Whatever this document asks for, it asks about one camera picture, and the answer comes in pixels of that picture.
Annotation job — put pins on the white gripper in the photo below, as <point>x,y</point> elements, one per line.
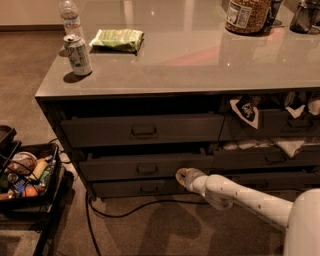
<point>194,180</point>

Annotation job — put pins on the white packet in drawer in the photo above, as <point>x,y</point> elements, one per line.
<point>246,144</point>

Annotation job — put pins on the black basket of groceries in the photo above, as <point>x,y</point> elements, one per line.
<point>29,175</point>

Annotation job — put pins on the clear plastic water bottle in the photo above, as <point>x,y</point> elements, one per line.
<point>69,14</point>

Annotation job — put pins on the black white snack bag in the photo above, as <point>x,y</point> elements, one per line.
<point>246,110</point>

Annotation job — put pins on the silver green soda can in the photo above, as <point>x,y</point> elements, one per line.
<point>77,54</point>

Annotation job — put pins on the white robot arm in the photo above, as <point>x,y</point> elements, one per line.
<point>299,219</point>

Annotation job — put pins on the large jar of nuts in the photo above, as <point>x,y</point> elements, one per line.
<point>246,16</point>

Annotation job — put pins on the black tray stand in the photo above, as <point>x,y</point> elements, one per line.
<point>43,220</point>

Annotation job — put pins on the grey drawer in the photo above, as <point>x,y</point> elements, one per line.
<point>278,180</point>
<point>136,130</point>
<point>135,188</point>
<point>271,123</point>
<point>141,166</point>
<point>271,157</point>

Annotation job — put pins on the grey counter cabinet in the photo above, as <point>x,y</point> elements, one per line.
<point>188,64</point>

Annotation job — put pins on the dark glass container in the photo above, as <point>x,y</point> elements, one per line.
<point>306,16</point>

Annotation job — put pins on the green chip bag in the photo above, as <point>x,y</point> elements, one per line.
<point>127,40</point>

